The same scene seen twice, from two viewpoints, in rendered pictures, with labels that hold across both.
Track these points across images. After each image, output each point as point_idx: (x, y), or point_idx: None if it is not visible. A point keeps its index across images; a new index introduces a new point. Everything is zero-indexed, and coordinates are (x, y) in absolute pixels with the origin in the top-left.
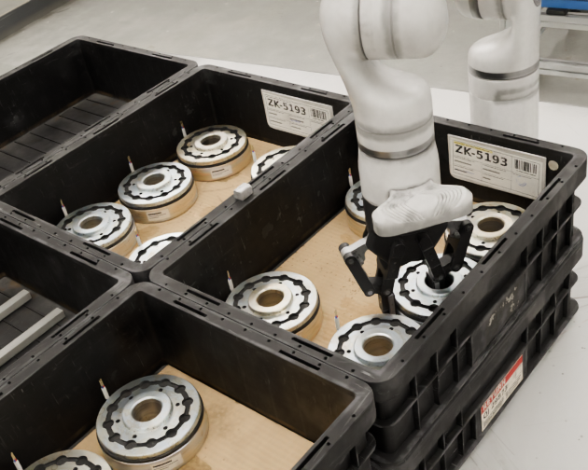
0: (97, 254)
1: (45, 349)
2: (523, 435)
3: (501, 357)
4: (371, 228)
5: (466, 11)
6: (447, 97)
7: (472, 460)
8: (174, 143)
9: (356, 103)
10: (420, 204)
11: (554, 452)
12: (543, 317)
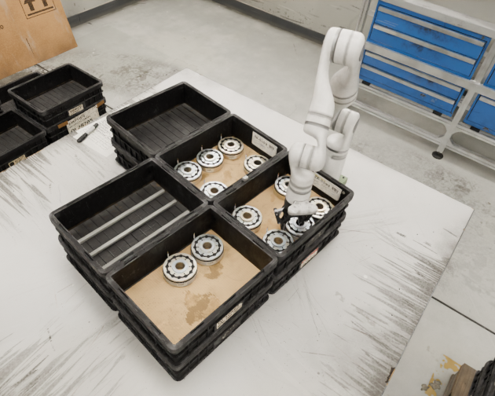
0: (196, 190)
1: (181, 221)
2: (312, 271)
3: (312, 249)
4: (285, 207)
5: (330, 128)
6: None
7: (295, 275)
8: (216, 140)
9: (292, 177)
10: (302, 208)
11: (320, 278)
12: (327, 236)
